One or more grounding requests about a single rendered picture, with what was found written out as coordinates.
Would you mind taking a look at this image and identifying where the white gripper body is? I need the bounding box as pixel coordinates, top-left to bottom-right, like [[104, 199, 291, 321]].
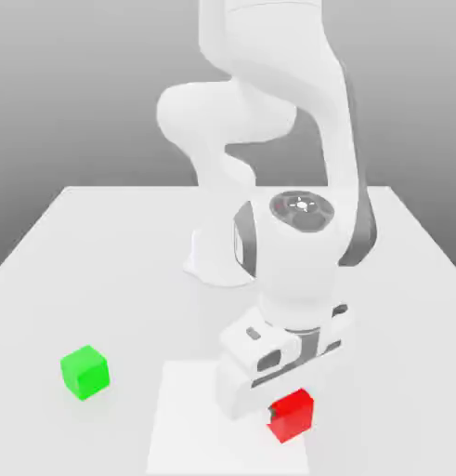
[[215, 338, 344, 421]]

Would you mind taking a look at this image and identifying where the small red cube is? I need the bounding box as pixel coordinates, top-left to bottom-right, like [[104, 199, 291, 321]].
[[266, 387, 315, 444]]

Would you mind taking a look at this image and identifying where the small green cube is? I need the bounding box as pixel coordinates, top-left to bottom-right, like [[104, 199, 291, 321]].
[[59, 344, 111, 402]]

